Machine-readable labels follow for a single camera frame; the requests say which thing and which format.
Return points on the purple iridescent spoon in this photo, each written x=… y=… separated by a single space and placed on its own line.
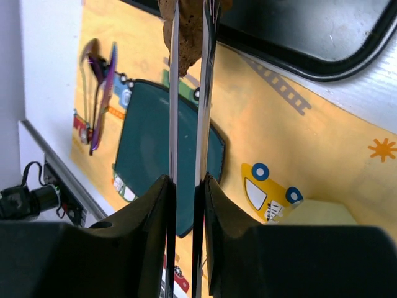
x=92 y=67

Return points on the brown bread piece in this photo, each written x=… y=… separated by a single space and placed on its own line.
x=190 y=31

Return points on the purple iridescent knife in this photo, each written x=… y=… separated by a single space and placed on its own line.
x=104 y=104

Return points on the metal serving tongs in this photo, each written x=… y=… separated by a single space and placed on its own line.
x=211 y=18

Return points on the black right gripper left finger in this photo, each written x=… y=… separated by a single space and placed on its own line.
x=120 y=256

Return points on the dark teal square plate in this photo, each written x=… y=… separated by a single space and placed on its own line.
x=143 y=151

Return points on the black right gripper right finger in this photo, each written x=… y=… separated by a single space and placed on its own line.
x=248 y=259

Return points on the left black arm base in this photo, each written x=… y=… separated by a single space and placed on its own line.
x=21 y=203

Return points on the black baking tray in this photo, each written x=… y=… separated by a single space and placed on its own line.
x=318 y=40

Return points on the yellow vehicle print placemat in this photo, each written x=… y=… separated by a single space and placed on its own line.
x=269 y=134

